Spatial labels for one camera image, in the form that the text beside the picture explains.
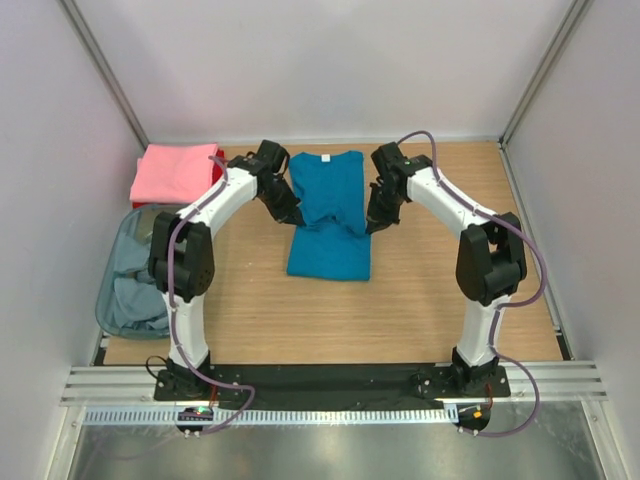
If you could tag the white slotted cable duct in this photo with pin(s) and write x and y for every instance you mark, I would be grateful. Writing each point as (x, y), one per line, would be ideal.
(197, 415)

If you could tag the aluminium frame rail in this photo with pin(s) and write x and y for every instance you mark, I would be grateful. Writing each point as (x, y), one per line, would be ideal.
(120, 385)

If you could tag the right aluminium corner post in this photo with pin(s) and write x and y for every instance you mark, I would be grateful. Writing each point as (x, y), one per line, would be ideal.
(553, 53)

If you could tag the grey t shirt in basket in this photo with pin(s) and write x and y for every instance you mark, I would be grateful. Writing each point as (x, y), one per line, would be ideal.
(139, 305)

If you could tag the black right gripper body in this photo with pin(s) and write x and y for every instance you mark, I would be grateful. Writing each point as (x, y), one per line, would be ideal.
(380, 185)

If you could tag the aluminium corner post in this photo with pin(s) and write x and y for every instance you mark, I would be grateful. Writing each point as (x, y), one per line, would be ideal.
(95, 53)
(553, 53)

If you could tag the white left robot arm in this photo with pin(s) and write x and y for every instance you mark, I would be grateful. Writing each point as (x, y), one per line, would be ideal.
(182, 264)

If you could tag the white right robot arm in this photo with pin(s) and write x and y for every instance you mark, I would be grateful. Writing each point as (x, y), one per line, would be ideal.
(490, 260)

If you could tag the left aluminium corner post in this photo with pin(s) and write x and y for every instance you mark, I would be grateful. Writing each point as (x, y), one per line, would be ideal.
(95, 53)

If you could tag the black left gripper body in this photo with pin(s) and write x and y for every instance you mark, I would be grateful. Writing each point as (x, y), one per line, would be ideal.
(264, 198)

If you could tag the red folded t shirt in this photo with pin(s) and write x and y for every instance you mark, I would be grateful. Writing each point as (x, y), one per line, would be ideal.
(216, 172)

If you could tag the pink folded t shirt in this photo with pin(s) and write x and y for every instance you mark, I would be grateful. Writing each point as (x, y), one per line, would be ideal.
(209, 150)

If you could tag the blue t shirt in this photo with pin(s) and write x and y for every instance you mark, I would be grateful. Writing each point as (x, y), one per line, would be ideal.
(333, 244)

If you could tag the teal mesh laundry basket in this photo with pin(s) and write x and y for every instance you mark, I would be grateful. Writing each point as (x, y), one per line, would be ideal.
(138, 223)

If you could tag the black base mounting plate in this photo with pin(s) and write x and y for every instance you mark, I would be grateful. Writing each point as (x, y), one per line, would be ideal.
(359, 387)

